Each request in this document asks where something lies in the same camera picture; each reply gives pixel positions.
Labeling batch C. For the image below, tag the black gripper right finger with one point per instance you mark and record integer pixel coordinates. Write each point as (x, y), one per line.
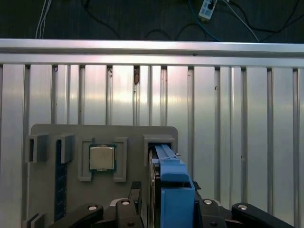
(209, 213)

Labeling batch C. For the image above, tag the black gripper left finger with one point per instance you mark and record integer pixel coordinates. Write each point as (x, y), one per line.
(123, 213)

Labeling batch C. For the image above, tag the hard disk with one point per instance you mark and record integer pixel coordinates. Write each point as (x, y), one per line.
(177, 204)

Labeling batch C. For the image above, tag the silver CPU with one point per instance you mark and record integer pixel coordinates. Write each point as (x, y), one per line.
(102, 156)

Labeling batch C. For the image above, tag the dark RAM stick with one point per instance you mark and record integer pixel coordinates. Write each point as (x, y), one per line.
(59, 178)

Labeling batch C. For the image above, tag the grey parts rack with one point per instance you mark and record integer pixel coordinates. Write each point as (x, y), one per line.
(107, 133)

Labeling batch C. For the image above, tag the white power strip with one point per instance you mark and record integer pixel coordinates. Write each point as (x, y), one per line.
(206, 10)

